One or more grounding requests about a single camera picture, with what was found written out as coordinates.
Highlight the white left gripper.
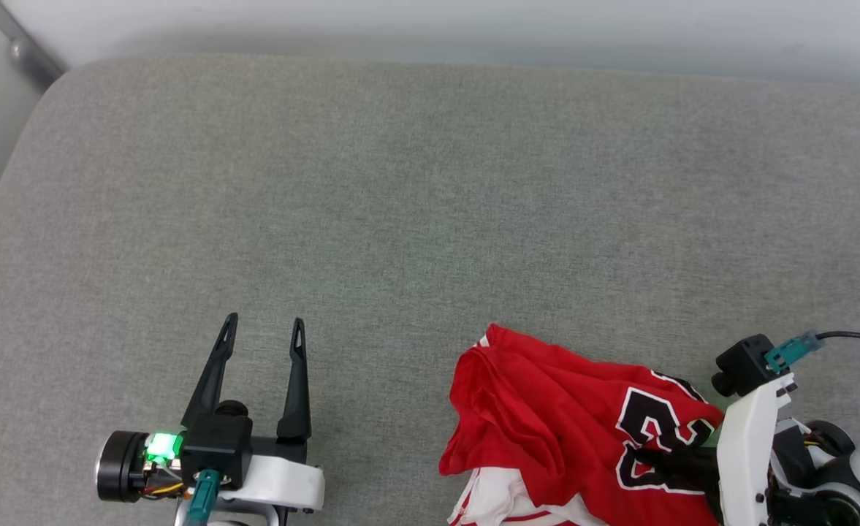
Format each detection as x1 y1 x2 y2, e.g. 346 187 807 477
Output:
96 313 325 526

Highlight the grey metal wall strip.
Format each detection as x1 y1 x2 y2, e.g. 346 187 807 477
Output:
0 0 66 90

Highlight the red Bulls 23 jersey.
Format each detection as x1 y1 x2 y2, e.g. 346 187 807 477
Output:
438 323 726 526

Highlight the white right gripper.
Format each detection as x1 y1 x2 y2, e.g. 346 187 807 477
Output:
632 373 860 526

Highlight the beige fabric sofa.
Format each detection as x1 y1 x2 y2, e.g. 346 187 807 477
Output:
0 53 860 526

